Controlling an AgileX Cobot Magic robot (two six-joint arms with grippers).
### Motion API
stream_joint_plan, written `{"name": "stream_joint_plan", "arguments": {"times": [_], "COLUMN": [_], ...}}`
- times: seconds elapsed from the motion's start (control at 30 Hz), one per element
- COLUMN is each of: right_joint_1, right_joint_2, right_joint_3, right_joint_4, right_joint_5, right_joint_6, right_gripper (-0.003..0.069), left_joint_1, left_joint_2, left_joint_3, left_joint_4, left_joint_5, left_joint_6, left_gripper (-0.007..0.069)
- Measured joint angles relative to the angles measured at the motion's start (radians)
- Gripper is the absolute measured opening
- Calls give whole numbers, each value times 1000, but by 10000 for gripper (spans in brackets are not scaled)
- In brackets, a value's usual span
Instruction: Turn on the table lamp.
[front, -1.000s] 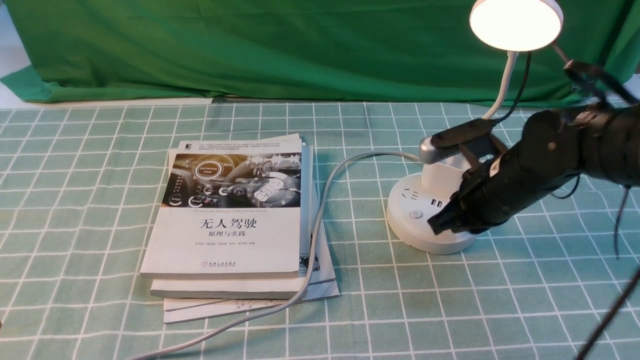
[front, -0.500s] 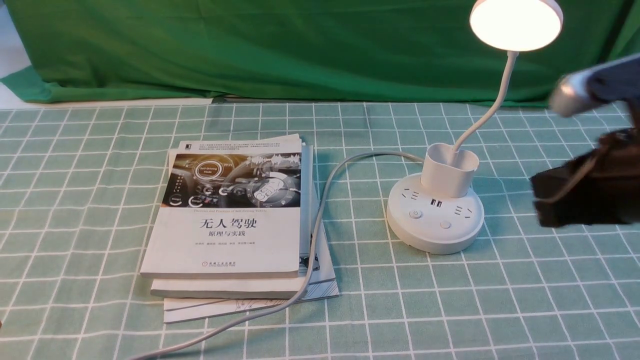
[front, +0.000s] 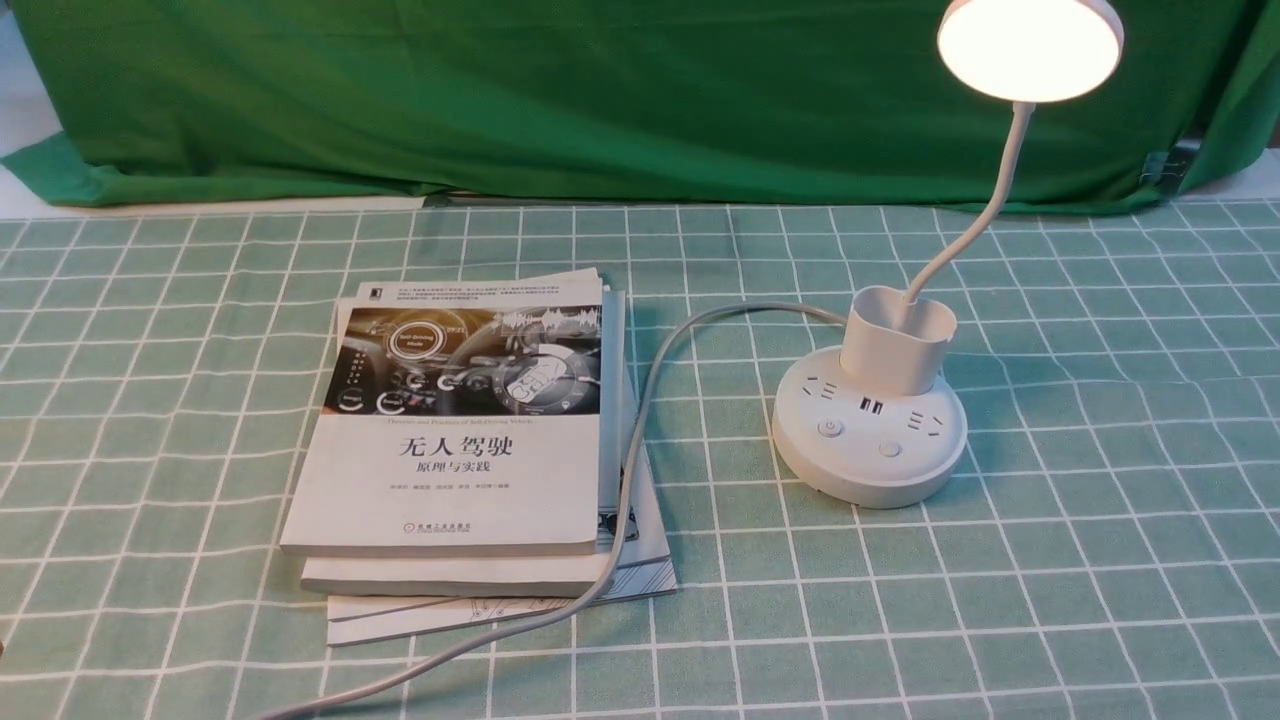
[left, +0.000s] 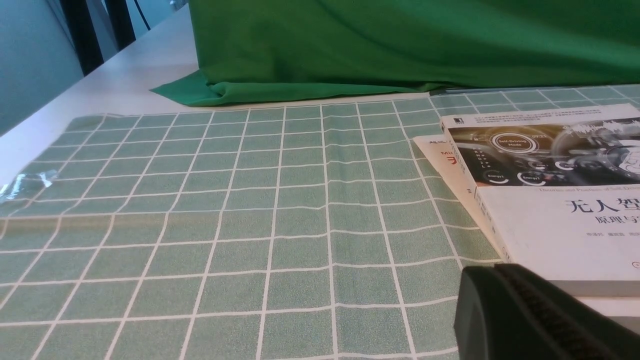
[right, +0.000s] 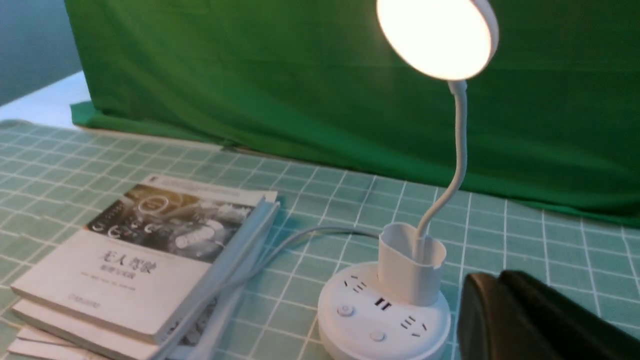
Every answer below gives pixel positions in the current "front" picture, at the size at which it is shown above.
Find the white desk lamp with sockets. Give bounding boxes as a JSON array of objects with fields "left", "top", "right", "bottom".
[{"left": 772, "top": 1, "right": 1125, "bottom": 509}]

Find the self-driving book top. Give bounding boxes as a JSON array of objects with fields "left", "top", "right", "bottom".
[{"left": 278, "top": 268, "right": 604, "bottom": 559}]

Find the bottom thin white book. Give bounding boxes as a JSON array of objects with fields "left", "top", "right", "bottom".
[{"left": 325, "top": 365, "right": 678, "bottom": 650}]

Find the middle white book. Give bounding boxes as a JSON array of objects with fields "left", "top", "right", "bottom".
[{"left": 300, "top": 290, "right": 627, "bottom": 600}]

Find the green checkered tablecloth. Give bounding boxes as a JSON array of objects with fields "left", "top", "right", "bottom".
[{"left": 1, "top": 199, "right": 1279, "bottom": 719}]

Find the green backdrop cloth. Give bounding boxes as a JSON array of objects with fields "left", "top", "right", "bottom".
[{"left": 0, "top": 0, "right": 1280, "bottom": 217}]

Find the metal binder clip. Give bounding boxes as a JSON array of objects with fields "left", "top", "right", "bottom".
[{"left": 1139, "top": 136, "right": 1201, "bottom": 197}]

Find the white power cable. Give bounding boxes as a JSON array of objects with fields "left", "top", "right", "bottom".
[{"left": 255, "top": 304, "right": 849, "bottom": 720}]

